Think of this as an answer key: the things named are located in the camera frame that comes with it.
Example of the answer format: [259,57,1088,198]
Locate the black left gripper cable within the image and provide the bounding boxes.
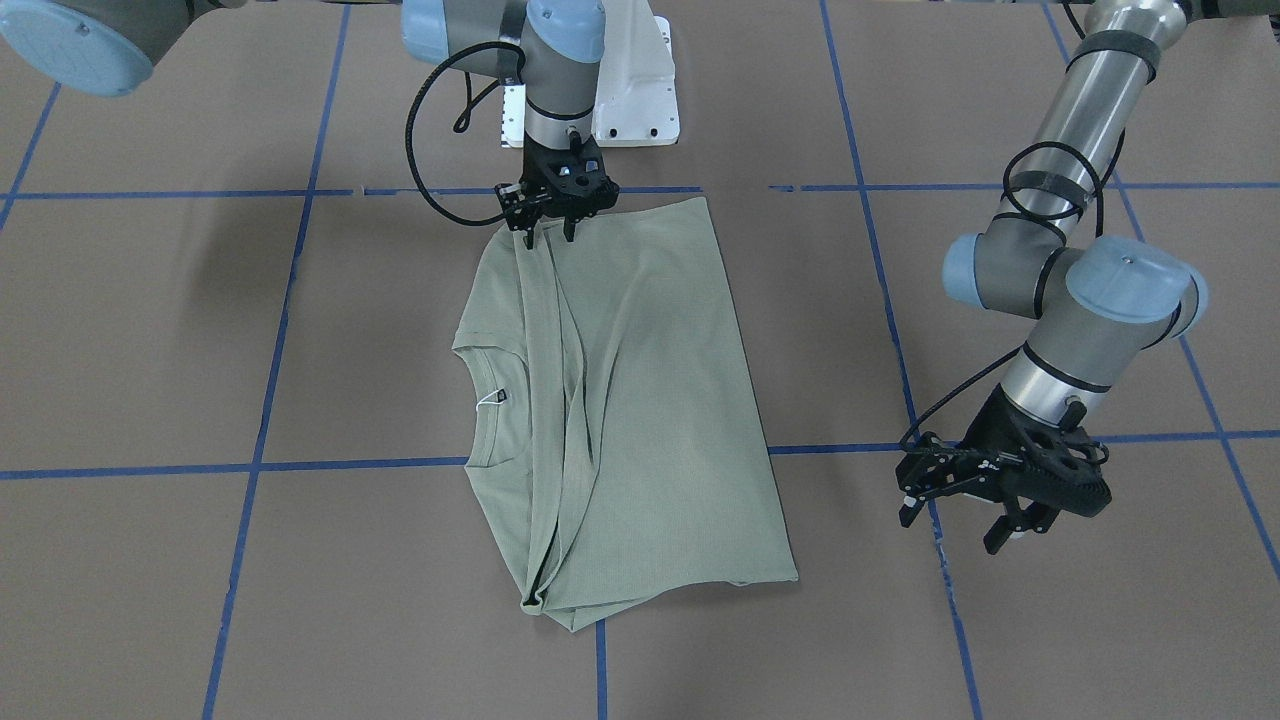
[900,140,1111,451]

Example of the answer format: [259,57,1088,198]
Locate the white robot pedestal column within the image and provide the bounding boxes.
[495,1,680,149]

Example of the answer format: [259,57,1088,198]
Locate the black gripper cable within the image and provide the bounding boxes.
[900,140,1111,451]
[404,38,526,227]

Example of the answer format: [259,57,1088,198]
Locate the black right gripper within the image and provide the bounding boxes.
[495,140,620,251]

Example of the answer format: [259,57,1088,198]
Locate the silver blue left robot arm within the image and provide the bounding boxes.
[895,1,1277,553]

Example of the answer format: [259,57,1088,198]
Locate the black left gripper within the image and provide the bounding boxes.
[897,389,1112,555]

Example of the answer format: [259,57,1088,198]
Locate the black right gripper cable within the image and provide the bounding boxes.
[404,38,526,227]

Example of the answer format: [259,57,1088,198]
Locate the olive green long-sleeve shirt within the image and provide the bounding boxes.
[452,196,797,632]

